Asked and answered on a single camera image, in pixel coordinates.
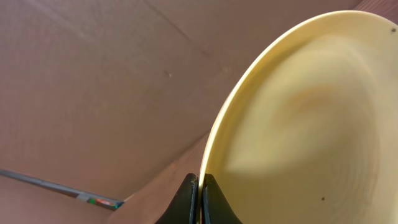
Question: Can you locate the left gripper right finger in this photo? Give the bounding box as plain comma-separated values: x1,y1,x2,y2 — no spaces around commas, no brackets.
201,174,242,224

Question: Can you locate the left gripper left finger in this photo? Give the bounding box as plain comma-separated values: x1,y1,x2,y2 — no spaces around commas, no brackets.
155,173,198,224

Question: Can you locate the grey strip with sticker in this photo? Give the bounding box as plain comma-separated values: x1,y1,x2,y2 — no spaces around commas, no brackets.
1,169,125,211

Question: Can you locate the yellow-green plate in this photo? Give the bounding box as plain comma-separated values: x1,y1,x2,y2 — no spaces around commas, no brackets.
199,10,397,223

